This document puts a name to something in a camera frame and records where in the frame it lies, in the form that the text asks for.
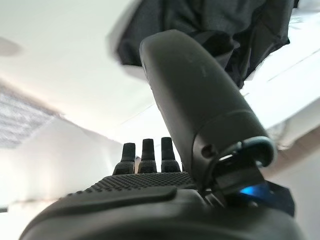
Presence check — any white duvet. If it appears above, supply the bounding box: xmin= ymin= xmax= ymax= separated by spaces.
xmin=242 ymin=9 xmax=320 ymax=131

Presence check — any grey striped area rug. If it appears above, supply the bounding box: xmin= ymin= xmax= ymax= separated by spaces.
xmin=0 ymin=83 xmax=57 ymax=149

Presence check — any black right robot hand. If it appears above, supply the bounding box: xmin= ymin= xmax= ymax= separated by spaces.
xmin=18 ymin=29 xmax=306 ymax=240

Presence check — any black garment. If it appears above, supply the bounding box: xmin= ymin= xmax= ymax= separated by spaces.
xmin=116 ymin=0 xmax=301 ymax=90

